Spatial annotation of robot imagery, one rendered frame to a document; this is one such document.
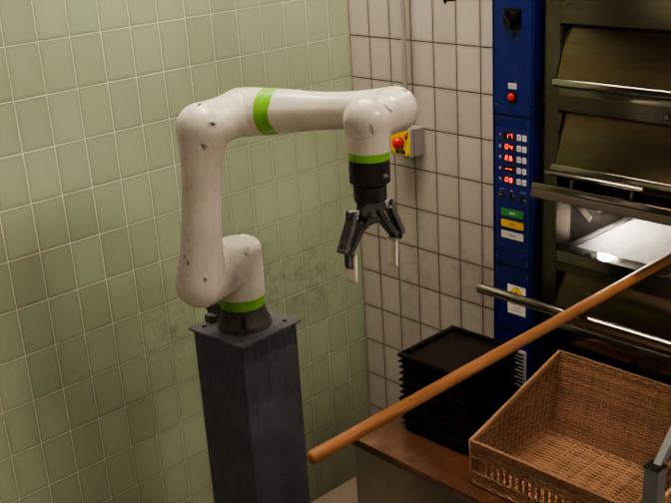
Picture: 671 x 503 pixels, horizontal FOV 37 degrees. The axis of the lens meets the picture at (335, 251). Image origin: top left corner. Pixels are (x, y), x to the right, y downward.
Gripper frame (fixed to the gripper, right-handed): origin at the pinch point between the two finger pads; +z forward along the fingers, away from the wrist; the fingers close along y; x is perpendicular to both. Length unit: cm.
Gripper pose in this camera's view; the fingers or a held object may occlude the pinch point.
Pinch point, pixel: (372, 268)
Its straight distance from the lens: 231.2
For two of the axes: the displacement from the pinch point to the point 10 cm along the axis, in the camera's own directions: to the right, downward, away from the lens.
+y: -7.1, 2.6, -6.6
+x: 7.1, 2.0, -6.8
